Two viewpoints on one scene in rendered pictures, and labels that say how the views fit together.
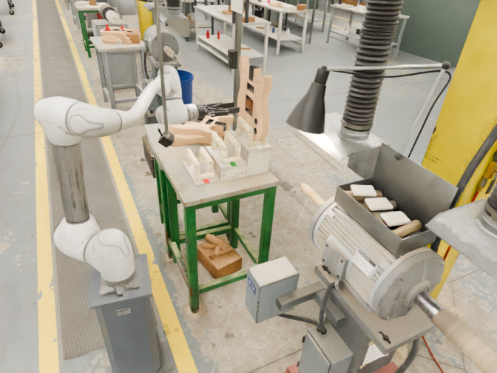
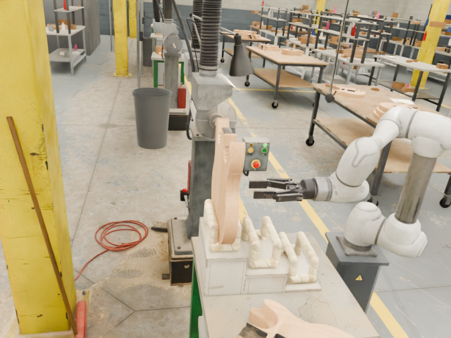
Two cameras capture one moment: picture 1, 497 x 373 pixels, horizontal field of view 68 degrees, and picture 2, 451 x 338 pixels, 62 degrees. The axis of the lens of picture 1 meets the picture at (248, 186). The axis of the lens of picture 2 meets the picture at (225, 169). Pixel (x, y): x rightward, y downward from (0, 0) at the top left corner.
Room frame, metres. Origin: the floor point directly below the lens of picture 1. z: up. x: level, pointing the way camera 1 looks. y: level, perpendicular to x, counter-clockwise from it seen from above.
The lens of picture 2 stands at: (3.12, 0.32, 1.93)
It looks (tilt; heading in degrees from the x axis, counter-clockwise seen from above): 25 degrees down; 195
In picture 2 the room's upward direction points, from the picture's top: 5 degrees clockwise
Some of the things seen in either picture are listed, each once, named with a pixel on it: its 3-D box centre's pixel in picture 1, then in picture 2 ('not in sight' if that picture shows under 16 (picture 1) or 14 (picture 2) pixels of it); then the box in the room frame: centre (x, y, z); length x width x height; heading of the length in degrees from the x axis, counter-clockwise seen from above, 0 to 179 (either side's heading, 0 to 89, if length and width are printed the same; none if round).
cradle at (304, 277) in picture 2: not in sight; (302, 277); (1.91, 0.33, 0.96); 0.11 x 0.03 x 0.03; 117
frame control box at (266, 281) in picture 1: (285, 306); (247, 154); (0.86, -0.16, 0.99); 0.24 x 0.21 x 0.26; 28
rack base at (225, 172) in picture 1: (225, 161); (257, 261); (1.90, 0.15, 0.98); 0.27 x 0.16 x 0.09; 27
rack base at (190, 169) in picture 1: (200, 171); (292, 267); (1.83, 0.28, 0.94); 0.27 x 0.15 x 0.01; 27
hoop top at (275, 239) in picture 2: (219, 141); (272, 231); (1.88, 0.18, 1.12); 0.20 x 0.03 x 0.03; 26
